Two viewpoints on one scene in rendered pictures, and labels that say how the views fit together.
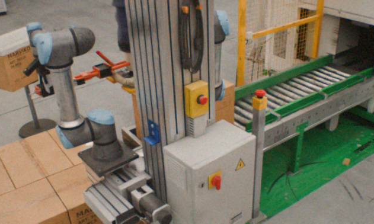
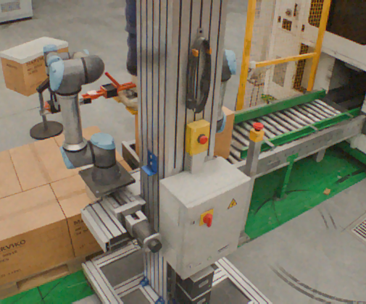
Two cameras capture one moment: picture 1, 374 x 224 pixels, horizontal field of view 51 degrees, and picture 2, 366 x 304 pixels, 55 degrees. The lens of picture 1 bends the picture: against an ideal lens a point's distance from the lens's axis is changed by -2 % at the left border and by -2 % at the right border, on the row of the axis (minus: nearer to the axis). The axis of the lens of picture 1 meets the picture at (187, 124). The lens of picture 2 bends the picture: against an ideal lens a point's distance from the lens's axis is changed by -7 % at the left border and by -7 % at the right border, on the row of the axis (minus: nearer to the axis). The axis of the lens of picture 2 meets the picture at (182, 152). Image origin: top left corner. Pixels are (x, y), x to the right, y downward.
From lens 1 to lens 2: 16 cm
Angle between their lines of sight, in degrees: 4
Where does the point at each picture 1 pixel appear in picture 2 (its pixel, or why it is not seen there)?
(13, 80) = (29, 85)
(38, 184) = (42, 189)
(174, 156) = (169, 192)
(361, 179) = (337, 209)
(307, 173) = (291, 200)
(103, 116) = (105, 141)
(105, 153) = (104, 175)
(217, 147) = (212, 187)
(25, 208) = (30, 210)
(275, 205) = (259, 228)
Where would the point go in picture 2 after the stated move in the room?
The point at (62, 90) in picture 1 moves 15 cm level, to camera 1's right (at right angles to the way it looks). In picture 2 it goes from (69, 116) to (102, 117)
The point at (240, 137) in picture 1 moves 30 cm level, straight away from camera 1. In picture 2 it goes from (236, 177) to (240, 140)
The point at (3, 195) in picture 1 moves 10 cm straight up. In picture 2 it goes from (11, 196) to (9, 184)
